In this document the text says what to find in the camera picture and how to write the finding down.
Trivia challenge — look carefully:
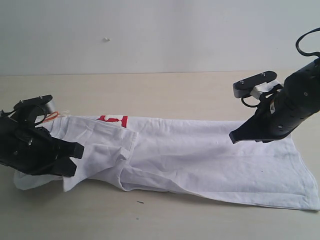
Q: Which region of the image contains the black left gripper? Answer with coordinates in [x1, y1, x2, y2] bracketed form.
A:
[0, 110, 84, 177]

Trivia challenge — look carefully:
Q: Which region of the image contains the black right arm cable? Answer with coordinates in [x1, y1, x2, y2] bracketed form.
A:
[240, 28, 320, 108]

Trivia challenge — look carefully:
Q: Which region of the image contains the white t-shirt red lettering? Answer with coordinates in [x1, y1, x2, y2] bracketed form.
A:
[13, 113, 320, 212]

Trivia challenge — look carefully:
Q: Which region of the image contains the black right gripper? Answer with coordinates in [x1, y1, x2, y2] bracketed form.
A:
[229, 62, 320, 144]

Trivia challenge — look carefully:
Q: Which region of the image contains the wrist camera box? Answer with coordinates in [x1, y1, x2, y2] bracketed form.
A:
[232, 71, 283, 100]
[11, 94, 55, 122]

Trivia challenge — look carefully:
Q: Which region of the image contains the orange neck label tag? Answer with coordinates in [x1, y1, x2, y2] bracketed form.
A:
[43, 110, 70, 123]

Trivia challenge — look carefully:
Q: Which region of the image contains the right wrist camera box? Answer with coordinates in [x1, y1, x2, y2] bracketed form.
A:
[232, 71, 283, 100]

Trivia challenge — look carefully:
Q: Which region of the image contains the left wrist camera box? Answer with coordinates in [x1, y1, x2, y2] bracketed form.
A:
[11, 94, 55, 122]

